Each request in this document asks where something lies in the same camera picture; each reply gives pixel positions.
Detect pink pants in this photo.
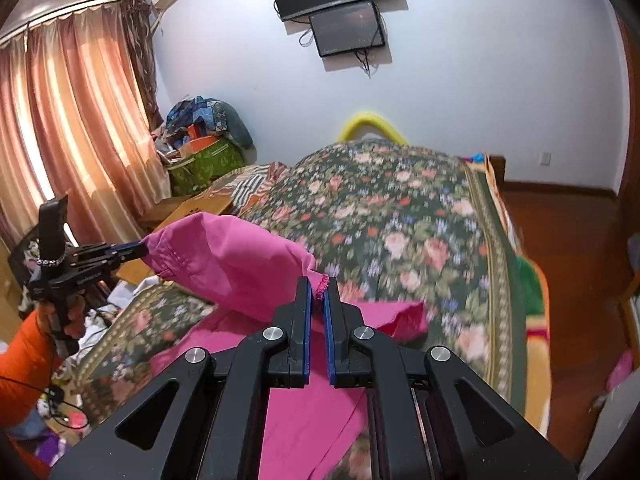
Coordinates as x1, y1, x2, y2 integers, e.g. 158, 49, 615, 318
142, 214, 430, 479

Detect orange sleeve forearm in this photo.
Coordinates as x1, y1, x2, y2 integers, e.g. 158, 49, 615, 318
1, 304, 61, 429

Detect left hand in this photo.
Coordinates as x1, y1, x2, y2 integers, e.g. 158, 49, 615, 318
36, 295, 86, 340

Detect wooden lap desk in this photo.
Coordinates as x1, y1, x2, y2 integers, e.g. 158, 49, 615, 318
116, 195, 232, 285

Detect green storage box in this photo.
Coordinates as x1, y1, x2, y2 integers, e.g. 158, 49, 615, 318
167, 139, 245, 196

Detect striped patchwork blanket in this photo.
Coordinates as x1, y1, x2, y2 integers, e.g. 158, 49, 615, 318
201, 162, 290, 216

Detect pile of blue clothes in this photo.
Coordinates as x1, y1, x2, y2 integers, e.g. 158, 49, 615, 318
165, 96, 254, 150

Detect pink striped curtain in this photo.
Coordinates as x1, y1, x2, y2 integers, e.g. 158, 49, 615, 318
1, 0, 170, 247

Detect floral bedspread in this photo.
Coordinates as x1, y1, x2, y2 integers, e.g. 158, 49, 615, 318
79, 140, 527, 422

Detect yellow curved bed rail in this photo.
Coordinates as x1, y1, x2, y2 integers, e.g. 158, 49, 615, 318
337, 112, 408, 145

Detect white wall socket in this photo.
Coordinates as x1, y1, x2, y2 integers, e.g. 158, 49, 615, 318
539, 152, 551, 166

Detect small wall monitor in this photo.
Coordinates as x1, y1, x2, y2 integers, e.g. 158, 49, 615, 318
309, 1, 386, 58

